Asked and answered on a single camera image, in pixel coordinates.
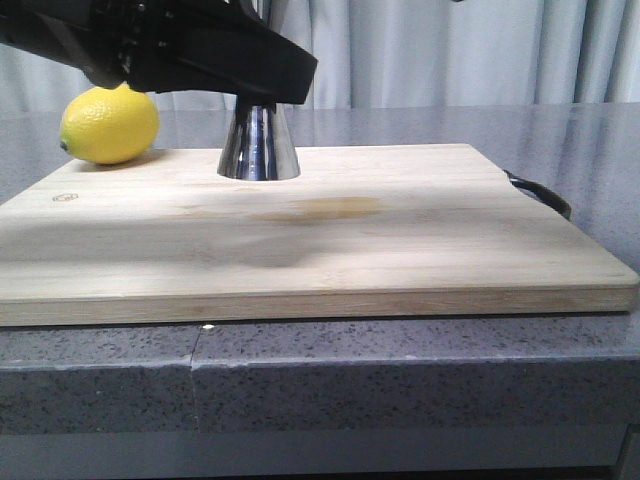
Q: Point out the shiny steel jigger shaker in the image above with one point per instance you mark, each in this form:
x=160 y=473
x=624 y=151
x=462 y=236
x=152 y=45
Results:
x=258 y=146

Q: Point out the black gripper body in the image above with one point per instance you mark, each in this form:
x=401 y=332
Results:
x=98 y=38

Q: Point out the light wooden cutting board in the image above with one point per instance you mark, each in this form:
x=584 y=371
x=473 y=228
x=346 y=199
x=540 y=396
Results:
x=397 y=230

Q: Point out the yellow lemon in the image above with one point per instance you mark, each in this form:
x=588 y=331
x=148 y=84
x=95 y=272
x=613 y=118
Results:
x=109 y=126

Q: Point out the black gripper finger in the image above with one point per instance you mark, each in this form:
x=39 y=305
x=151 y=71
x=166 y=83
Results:
x=220 y=46

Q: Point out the grey pleated curtain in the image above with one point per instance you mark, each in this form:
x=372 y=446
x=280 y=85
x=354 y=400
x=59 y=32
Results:
x=392 y=54

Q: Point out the black cutting board handle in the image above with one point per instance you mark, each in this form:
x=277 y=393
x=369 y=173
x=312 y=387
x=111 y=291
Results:
x=541 y=193

